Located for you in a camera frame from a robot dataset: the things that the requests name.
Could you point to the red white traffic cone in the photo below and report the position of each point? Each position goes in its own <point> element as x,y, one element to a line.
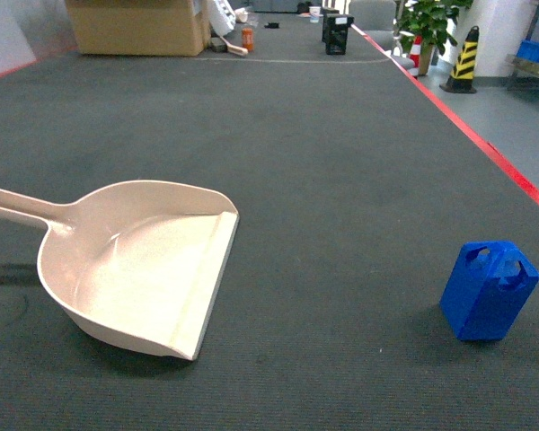
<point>414,56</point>

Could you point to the white paper cup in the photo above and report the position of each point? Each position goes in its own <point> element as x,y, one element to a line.
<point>314,14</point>

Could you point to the wooden brush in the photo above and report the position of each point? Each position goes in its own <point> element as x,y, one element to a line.
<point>220,44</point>

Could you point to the potted green plant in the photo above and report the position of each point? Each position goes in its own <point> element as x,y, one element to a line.
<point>429,19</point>

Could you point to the black crate stack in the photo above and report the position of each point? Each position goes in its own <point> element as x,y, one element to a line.
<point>335,32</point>

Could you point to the blue plastic part block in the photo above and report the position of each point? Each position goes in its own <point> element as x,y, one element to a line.
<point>487,289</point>

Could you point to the cardboard box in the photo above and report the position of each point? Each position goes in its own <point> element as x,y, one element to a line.
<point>177,28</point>

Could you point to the yellow black traffic cone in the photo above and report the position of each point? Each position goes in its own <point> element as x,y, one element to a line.
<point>461,76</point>

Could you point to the beige plastic dustpan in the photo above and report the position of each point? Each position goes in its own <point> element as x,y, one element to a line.
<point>136,264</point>

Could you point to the stainless steel shelf rack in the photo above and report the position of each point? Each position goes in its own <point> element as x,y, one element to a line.
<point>525,74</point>

